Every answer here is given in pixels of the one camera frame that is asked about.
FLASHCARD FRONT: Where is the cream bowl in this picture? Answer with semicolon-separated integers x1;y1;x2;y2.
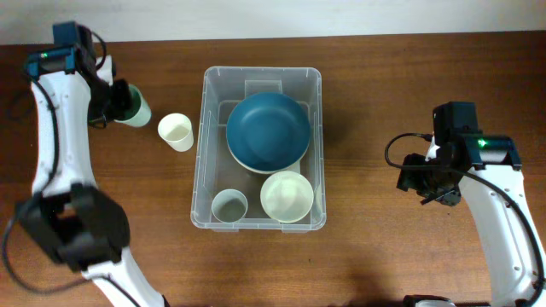
228;144;305;176

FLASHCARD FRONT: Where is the dark blue bowl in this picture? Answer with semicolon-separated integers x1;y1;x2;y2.
226;92;311;148

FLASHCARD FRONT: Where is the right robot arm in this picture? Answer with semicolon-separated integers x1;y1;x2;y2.
396;133;545;306

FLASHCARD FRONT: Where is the cream cup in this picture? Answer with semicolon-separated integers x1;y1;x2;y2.
158;113;194;152

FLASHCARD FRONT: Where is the white small bowl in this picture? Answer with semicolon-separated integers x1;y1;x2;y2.
260;171;314;223

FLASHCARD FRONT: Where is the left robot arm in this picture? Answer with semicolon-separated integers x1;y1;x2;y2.
14;43;168;306

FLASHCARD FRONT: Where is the mint green cup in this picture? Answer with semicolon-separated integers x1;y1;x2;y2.
115;84;152;128

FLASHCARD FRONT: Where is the grey cup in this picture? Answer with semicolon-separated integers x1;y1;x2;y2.
212;189;248;223

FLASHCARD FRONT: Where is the clear plastic storage bin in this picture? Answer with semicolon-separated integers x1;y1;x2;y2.
190;66;327;233

